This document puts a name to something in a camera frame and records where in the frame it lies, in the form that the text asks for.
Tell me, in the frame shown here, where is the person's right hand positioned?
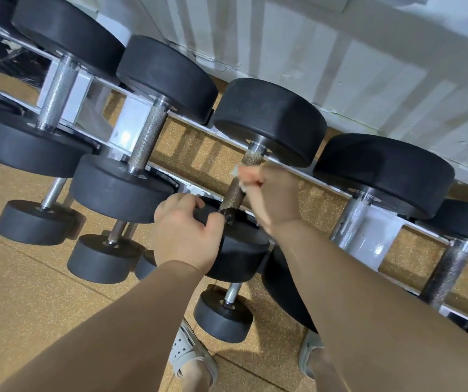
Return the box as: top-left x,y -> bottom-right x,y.
238,162 -> 304,238

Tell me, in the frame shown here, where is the person's left hand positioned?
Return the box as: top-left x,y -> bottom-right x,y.
153,193 -> 226,276

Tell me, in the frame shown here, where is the black rubber dumbbell knurled handle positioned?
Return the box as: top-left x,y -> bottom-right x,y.
193,78 -> 328,283

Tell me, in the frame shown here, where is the person's right forearm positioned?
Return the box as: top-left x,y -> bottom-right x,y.
272,219 -> 468,392

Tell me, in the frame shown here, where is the person's left forearm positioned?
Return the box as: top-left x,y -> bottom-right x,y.
0,260 -> 207,392

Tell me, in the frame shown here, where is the small black dumbbell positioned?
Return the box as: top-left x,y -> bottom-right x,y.
193,282 -> 254,344
67,220 -> 147,285
0,177 -> 86,246
134,249 -> 159,281

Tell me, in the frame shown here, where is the person's left white sandal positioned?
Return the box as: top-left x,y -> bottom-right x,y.
169,319 -> 219,389

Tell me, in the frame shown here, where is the person's white sandal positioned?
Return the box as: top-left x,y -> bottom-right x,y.
298,330 -> 327,380
169,319 -> 219,389

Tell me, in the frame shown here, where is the white metal dumbbell rack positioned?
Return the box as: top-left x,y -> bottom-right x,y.
0,20 -> 468,353

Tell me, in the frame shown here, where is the row of large black dumbbells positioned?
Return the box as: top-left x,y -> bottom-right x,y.
0,0 -> 468,335

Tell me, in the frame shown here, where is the person's left leg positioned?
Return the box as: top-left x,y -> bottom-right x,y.
182,358 -> 215,392

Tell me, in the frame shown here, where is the person's leg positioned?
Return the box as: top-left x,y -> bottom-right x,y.
307,347 -> 342,392
182,358 -> 215,392

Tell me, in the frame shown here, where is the person's right white sandal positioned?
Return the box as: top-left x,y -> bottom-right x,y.
298,330 -> 327,380

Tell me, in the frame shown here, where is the person's right leg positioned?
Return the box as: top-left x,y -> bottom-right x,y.
307,347 -> 342,392

